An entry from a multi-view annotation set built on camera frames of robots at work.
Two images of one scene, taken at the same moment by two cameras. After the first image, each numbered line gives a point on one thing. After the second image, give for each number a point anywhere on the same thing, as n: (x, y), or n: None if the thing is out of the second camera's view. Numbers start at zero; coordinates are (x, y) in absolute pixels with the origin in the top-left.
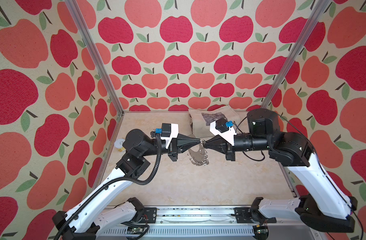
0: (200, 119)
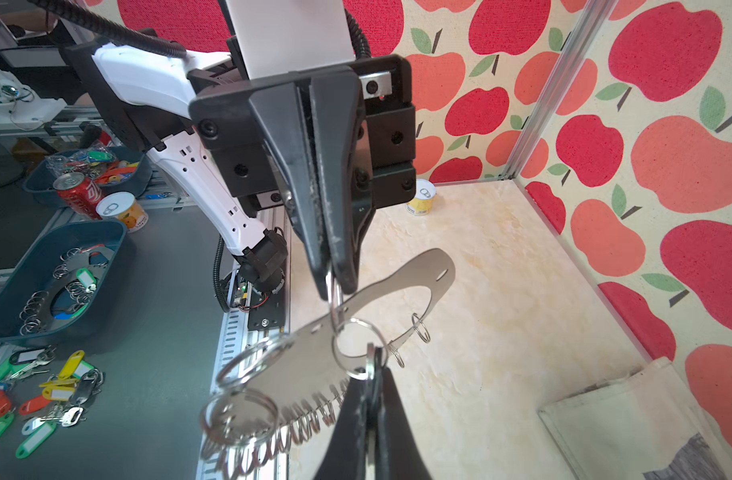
0: (641, 425)
